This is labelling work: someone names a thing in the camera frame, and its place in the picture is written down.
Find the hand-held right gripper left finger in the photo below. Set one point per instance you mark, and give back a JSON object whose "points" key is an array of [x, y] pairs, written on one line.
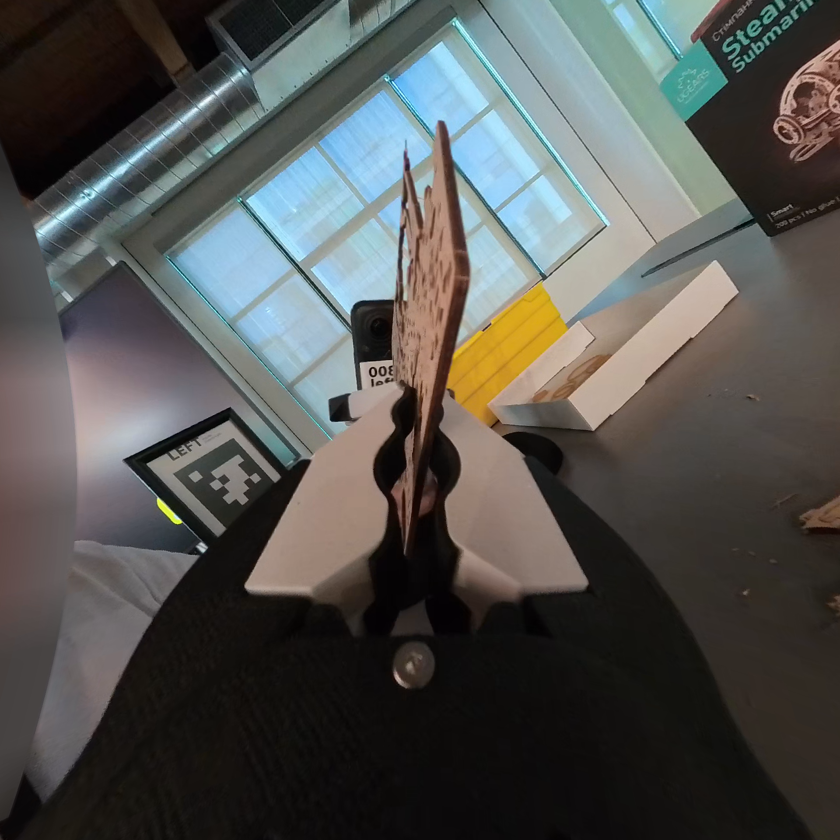
{"points": [[328, 512]]}

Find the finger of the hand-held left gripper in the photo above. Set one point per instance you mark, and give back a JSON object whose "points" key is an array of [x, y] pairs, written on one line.
{"points": [[358, 405]]}

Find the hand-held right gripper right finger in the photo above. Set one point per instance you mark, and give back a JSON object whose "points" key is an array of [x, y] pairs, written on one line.
{"points": [[518, 518]]}

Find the laser-cut plywood parts sheet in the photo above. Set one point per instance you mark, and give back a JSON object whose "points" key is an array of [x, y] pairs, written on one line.
{"points": [[433, 295]]}

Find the wooden parts sheets in box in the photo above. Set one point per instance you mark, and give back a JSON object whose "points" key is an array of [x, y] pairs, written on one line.
{"points": [[571, 387]]}

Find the black model kit box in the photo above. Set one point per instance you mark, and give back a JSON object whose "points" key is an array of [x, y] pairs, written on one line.
{"points": [[754, 131]]}

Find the large paned window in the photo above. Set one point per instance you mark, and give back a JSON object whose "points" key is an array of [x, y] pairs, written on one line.
{"points": [[295, 216]]}

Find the yellow plastic bin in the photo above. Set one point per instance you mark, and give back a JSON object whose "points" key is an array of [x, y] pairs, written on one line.
{"points": [[512, 348]]}

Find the white cardboard box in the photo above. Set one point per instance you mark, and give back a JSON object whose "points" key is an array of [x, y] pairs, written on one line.
{"points": [[656, 354]]}

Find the person's torso in white shirt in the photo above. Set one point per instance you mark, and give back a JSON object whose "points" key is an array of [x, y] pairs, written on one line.
{"points": [[111, 623]]}

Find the white air vent unit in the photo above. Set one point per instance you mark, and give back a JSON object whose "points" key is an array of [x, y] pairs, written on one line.
{"points": [[308, 59]]}

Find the small wooden scrap piece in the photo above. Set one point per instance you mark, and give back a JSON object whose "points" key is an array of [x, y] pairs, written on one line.
{"points": [[820, 515]]}

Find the silver ventilation duct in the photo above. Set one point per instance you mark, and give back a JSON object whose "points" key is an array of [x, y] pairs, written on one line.
{"points": [[144, 151]]}

